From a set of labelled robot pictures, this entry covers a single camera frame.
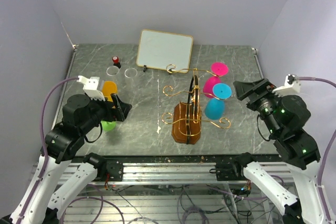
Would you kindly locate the clear wine glass front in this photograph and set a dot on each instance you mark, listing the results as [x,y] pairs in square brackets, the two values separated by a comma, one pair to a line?
[111,72]

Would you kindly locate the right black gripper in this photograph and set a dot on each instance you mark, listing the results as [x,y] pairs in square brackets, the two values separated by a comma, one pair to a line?
[244,89]

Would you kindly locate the orange wine glass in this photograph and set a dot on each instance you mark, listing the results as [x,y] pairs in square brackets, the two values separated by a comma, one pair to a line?
[109,91]

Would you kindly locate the pink wine glass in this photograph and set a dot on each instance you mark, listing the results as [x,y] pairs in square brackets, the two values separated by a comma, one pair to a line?
[218,69]

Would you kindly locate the green wine glass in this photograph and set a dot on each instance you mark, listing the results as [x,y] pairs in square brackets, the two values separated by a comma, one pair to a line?
[108,126]

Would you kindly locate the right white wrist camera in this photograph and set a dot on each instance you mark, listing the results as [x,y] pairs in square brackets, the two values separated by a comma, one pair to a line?
[291,86]

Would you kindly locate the clear wine glass back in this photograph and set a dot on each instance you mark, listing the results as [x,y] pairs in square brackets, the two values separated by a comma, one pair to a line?
[130,74]

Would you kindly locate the red black stamp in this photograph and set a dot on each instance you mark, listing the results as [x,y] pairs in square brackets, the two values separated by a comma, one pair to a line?
[116,61]

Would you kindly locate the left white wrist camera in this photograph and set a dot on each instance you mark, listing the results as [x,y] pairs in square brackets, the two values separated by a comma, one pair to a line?
[92,87]

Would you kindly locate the gold wire glass rack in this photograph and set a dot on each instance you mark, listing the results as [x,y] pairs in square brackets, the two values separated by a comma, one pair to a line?
[187,118]

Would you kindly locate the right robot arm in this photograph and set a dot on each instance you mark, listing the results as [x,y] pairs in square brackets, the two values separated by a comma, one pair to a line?
[285,114]

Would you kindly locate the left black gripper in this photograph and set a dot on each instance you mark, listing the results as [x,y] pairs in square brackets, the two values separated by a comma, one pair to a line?
[111,112]

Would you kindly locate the gold framed whiteboard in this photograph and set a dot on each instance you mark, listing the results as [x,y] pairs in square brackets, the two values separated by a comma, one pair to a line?
[161,50]

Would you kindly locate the blue wine glass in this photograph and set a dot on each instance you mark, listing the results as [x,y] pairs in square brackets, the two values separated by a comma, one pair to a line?
[216,106]

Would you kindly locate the aluminium frame rail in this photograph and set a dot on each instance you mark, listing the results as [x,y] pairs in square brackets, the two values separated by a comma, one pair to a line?
[174,173]

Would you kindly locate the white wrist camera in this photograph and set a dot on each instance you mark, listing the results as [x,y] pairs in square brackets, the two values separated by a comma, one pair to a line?
[92,87]
[291,86]

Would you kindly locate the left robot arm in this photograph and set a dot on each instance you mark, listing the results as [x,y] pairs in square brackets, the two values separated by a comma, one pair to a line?
[44,201]

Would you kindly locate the clear wine glass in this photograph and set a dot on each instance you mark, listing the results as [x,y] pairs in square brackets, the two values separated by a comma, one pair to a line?
[111,72]
[130,74]

